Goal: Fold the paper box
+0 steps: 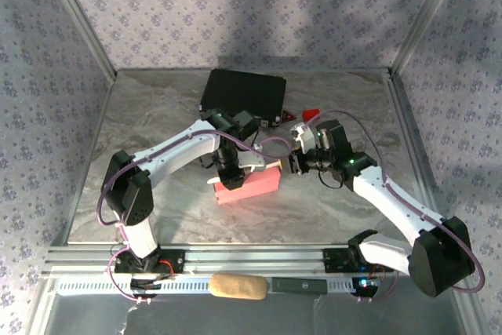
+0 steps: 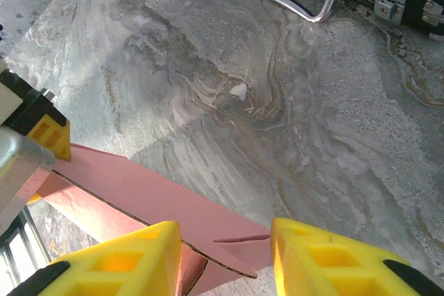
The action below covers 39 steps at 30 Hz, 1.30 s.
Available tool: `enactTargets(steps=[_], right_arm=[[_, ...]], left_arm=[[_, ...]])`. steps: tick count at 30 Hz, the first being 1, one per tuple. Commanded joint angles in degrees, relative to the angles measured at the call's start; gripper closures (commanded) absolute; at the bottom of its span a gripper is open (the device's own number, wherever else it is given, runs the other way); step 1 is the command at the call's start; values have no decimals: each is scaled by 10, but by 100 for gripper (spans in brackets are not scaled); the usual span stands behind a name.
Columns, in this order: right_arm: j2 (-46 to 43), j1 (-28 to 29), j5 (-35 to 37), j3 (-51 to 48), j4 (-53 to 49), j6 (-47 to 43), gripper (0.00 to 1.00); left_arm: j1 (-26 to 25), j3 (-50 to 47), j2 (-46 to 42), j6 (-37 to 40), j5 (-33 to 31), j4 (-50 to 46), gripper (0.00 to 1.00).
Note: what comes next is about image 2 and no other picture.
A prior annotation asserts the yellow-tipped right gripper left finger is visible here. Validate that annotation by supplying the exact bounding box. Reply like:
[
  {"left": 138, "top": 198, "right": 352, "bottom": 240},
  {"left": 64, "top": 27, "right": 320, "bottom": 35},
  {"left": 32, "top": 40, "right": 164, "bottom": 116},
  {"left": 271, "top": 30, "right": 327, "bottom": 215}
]
[{"left": 6, "top": 220, "right": 184, "bottom": 296}]

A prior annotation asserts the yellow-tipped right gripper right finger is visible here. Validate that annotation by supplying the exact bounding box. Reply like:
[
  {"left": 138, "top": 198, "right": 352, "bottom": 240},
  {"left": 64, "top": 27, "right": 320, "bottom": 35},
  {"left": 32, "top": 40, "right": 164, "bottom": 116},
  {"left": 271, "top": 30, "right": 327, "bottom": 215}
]
[{"left": 269, "top": 217, "right": 444, "bottom": 296}]

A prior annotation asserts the pink paper box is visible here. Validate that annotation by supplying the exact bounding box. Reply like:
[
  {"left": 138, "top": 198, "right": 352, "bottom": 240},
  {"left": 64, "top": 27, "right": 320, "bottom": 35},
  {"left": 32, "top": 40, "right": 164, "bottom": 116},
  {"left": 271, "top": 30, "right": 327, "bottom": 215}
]
[{"left": 27, "top": 142, "right": 275, "bottom": 296}]

